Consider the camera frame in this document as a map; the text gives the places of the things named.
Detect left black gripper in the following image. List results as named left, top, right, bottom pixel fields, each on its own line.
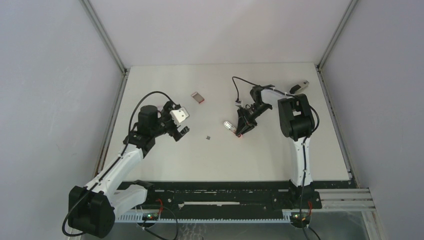
left=150, top=101, right=189, bottom=141

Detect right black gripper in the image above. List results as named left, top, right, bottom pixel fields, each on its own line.
left=237, top=102, right=272, bottom=137

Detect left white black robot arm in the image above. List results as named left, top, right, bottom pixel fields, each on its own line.
left=62, top=100, right=190, bottom=238

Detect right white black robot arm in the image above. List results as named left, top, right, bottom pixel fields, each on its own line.
left=234, top=85, right=319, bottom=188

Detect black silver stapler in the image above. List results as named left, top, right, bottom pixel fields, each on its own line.
left=289, top=80, right=310, bottom=95

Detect open red staple box tray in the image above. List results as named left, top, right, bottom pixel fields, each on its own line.
left=191, top=92, right=205, bottom=104

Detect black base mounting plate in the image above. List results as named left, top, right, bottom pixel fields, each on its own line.
left=137, top=180, right=357, bottom=220

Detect left controller board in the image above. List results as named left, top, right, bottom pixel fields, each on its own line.
left=142, top=213, right=160, bottom=222

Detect controller board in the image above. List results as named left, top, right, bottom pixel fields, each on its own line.
left=142, top=213, right=160, bottom=222
left=290, top=213, right=309, bottom=222

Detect right controller board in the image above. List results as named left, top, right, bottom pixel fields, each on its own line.
left=290, top=213, right=309, bottom=222

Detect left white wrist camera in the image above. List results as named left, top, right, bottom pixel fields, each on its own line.
left=170, top=107, right=190, bottom=127

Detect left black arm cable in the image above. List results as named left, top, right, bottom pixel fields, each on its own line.
left=61, top=91, right=182, bottom=237

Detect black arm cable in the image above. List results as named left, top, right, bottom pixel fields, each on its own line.
left=231, top=76, right=321, bottom=240
left=61, top=91, right=182, bottom=237

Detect white slotted cable duct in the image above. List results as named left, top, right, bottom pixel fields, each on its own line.
left=115, top=211, right=292, bottom=224

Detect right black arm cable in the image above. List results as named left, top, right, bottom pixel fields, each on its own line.
left=231, top=76, right=321, bottom=240

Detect aluminium frame rails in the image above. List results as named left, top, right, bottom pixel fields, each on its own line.
left=110, top=189, right=375, bottom=216

